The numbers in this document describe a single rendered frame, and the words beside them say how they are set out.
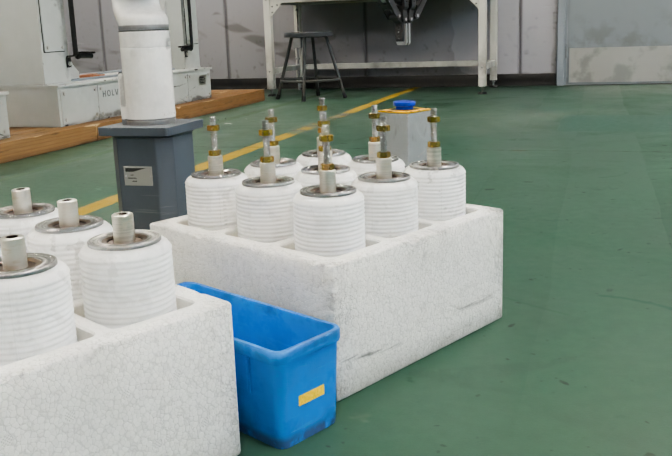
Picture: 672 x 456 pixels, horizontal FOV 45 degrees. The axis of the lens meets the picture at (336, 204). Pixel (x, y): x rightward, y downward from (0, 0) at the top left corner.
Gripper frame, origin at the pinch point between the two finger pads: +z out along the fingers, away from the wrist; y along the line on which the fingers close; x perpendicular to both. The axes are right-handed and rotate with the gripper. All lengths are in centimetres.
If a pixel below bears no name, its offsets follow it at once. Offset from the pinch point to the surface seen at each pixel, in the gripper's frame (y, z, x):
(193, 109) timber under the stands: 162, 40, 283
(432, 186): -20.7, 22.0, -21.6
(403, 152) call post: -3.1, 20.8, -2.1
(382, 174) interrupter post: -29.6, 19.0, -19.6
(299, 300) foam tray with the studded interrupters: -48, 32, -21
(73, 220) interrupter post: -71, 19, -9
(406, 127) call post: -3.1, 16.2, -2.8
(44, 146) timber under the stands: 42, 42, 225
